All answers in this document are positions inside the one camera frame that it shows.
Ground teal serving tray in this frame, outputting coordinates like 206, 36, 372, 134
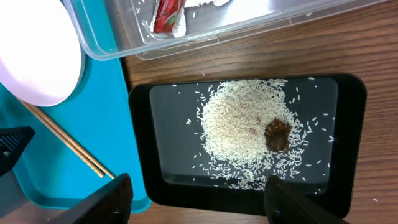
0, 0, 152, 214

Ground upper wooden chopstick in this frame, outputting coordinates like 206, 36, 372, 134
18, 99, 115, 179

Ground white napkin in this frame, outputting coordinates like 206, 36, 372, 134
172, 0, 230, 38

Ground clear plastic bin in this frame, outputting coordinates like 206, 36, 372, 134
63, 0, 380, 60

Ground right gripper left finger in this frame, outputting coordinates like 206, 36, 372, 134
49, 173, 133, 224

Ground white round plate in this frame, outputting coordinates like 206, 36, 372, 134
1, 0, 86, 106

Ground wooden chopstick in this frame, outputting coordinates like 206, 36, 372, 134
18, 99, 115, 179
17, 98, 106, 179

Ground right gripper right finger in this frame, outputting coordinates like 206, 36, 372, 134
264, 175, 349, 224

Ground red snack wrapper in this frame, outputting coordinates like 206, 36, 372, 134
150, 0, 185, 34

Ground pile of white rice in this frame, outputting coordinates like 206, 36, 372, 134
172, 77, 336, 191

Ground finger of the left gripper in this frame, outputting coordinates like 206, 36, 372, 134
0, 126, 35, 176

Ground brown food scrap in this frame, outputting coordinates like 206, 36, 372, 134
264, 119, 292, 152

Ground black tray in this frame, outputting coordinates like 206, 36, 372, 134
129, 73, 367, 217

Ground lower wooden chopstick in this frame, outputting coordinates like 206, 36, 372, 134
17, 98, 106, 179

